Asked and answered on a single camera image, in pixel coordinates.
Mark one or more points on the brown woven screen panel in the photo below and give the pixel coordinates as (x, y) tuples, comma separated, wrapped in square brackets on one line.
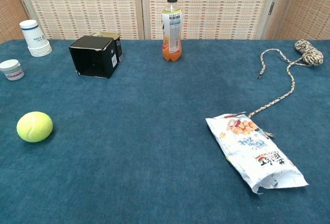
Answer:
[(9, 10), (306, 7)]

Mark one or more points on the blue table cloth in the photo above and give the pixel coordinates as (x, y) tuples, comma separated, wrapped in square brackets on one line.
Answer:
[(154, 131)]

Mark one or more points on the light woven screen panel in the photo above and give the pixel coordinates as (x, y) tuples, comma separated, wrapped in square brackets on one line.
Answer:
[(219, 7), (82, 5)]

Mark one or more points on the black cardboard box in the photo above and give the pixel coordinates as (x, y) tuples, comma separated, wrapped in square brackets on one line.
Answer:
[(89, 54)]

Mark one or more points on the white snack bag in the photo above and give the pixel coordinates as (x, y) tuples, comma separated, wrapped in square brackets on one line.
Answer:
[(254, 154)]

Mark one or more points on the gold rectangular tin can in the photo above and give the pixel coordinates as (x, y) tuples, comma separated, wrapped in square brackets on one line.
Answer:
[(103, 34)]

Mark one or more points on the orange juice plastic bottle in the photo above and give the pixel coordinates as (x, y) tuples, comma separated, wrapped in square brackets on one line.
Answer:
[(171, 41)]

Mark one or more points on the black screen hinge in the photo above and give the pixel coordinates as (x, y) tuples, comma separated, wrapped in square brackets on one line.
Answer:
[(271, 9)]

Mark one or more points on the small white plastic jar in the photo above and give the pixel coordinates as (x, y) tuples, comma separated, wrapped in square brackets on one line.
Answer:
[(11, 70)]

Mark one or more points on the yellow tennis ball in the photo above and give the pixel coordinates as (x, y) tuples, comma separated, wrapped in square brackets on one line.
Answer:
[(34, 127)]

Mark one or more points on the large white bottle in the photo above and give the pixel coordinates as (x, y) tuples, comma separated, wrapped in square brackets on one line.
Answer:
[(36, 41)]

